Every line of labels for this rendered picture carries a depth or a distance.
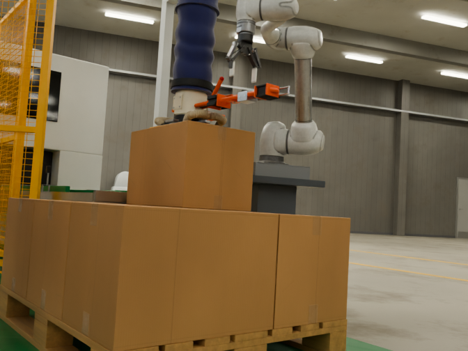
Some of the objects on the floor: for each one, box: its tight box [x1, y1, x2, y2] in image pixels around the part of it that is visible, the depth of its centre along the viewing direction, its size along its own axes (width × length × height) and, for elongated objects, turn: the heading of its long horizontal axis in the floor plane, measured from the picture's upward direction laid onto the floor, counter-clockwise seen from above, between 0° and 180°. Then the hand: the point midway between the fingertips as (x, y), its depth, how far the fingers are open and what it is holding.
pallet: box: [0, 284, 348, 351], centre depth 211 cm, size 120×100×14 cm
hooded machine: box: [111, 171, 129, 191], centre depth 1336 cm, size 70×60×139 cm
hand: (242, 76), depth 232 cm, fingers open, 13 cm apart
